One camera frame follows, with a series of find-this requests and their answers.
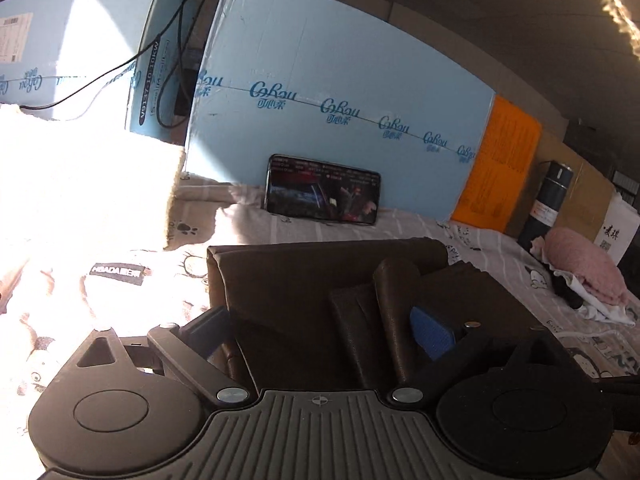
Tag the large light blue cardboard box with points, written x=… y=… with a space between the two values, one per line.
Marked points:
x=325 y=50

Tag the white paper bag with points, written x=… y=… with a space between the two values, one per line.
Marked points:
x=620 y=225

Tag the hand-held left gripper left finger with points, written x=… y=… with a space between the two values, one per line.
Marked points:
x=210 y=327

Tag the black smartphone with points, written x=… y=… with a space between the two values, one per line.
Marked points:
x=322 y=190

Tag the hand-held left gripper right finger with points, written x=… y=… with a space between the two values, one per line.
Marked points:
x=432 y=332

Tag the cream knitted sweater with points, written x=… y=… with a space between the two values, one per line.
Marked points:
x=85 y=180

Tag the brown cardboard box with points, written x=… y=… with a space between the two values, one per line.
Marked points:
x=590 y=185

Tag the dark brown pants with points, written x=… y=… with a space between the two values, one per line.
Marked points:
x=300 y=300

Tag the orange paper sheet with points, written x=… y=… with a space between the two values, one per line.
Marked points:
x=505 y=165

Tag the white cloth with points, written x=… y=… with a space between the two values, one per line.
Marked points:
x=607 y=310

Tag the pink knitted cloth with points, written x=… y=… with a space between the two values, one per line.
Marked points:
x=585 y=260

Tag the dark blue thermos bottle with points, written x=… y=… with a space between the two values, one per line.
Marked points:
x=545 y=205

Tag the printed striped bed sheet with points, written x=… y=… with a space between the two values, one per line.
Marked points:
x=115 y=305

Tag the small light blue cardboard box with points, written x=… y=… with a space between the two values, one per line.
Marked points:
x=100 y=20

